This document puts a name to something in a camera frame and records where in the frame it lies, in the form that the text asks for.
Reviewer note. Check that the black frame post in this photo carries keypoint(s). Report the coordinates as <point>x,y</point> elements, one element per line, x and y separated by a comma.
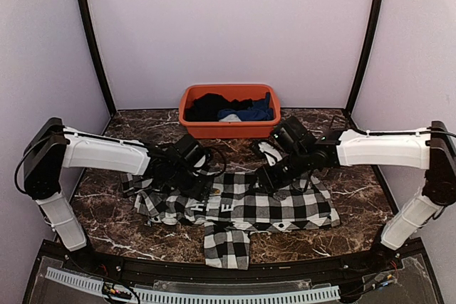
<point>95,56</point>
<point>365,53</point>

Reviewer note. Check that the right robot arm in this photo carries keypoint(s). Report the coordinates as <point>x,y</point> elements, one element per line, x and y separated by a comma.
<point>430,149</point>

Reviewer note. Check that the right black frame post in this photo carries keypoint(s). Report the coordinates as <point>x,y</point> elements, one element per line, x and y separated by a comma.
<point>365,53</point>

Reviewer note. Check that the left black frame post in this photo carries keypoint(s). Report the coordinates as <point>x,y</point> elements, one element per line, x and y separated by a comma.
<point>95,56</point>

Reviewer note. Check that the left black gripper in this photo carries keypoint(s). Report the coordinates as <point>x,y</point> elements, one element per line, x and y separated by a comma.
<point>201,189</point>

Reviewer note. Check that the white slotted cable duct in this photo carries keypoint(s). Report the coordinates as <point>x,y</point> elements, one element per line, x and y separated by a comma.
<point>182,292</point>

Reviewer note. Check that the black front rail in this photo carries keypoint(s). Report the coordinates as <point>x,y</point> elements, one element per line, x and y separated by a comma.
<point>342,270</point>

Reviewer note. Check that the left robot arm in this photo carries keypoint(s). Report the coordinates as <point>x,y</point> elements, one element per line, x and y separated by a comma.
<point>57,147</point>

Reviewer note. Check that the blue garment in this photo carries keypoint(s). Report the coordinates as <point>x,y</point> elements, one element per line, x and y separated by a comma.
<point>260,110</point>

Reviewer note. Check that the black garment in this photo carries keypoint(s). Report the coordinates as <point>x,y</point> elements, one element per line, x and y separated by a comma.
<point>207,107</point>

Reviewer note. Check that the orange plastic basin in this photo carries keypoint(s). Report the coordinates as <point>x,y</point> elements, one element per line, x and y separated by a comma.
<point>230,129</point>

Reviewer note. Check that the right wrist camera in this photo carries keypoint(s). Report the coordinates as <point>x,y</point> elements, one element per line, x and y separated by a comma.
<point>266,150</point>

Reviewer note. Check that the black white plaid shirt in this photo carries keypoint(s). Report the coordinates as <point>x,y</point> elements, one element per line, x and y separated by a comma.
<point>239,210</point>

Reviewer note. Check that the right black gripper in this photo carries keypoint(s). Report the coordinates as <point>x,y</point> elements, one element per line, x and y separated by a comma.
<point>273,182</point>

